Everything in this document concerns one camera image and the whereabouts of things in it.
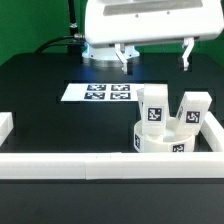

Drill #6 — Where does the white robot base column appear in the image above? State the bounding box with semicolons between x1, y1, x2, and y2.
82;44;140;67

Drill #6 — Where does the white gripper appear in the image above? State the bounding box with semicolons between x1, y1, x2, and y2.
85;0;224;74

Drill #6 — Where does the white front fence bar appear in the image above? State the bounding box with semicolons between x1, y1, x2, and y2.
0;152;224;180

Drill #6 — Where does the black cable at base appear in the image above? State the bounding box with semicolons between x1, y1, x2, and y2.
34;33;88;54

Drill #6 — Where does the white round stool seat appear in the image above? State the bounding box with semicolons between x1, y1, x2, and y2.
133;117;195;153

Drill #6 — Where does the white sheet with tags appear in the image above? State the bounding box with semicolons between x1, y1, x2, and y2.
61;83;144;102

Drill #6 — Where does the white right fence bar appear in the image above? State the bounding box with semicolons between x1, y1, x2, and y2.
200;111;224;153

